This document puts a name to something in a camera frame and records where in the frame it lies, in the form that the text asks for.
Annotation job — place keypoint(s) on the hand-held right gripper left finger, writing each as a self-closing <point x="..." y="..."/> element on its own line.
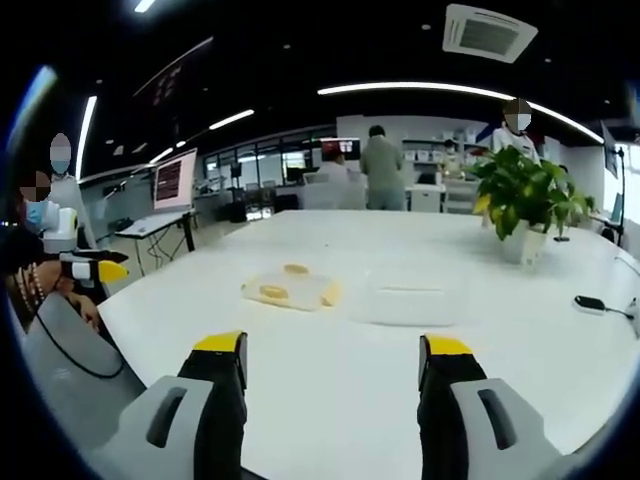
<point x="207" y="430"/>

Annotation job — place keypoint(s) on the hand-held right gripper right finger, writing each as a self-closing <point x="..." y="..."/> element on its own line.
<point x="450" y="430"/>

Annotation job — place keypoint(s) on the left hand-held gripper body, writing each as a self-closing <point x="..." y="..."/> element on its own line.
<point x="61" y="225"/>

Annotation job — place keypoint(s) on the yellow plastic buckle part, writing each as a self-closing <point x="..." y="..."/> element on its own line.
<point x="295" y="269"/>
<point x="273" y="291"/>

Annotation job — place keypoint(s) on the person's left hand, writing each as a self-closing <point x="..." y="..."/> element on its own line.
<point x="89" y="312"/>

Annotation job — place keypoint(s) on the person's head with blue mask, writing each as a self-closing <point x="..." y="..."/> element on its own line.
<point x="34" y="212"/>

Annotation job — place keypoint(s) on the white side desk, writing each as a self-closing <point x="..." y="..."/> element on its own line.
<point x="150" y="225"/>

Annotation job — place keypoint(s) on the ceiling light strip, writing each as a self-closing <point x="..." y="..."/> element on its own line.
<point x="231" y="119"/>
<point x="85" y="135"/>

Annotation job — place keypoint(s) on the large monitor screen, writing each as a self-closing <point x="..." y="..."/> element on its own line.
<point x="174" y="180"/>

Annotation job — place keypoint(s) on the person's grey clothing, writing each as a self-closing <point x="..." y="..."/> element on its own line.
<point x="65" y="400"/>

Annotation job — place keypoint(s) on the clear plastic bag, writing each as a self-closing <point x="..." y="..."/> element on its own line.
<point x="300" y="290"/>

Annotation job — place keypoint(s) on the yellow plastic piece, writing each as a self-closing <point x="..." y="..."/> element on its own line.
<point x="331" y="295"/>

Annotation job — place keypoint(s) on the dark hanging ceiling panel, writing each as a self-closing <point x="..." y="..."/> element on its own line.
<point x="172" y="80"/>

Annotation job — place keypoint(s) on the small black device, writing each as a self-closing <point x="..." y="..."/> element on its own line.
<point x="590" y="303"/>

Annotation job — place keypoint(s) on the white cabinet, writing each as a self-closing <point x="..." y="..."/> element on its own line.
<point x="425" y="196"/>

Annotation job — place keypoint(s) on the potted green plant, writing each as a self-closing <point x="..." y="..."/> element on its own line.
<point x="525" y="195"/>

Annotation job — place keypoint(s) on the monitor on pole stand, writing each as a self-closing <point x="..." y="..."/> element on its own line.
<point x="612" y="150"/>

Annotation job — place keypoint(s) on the long curved ceiling light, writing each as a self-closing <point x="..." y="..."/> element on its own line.
<point x="450" y="88"/>

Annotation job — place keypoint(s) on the ceiling air conditioner vent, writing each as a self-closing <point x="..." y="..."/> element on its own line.
<point x="487" y="32"/>

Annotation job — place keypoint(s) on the wall screen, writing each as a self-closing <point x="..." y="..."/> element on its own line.
<point x="345" y="146"/>

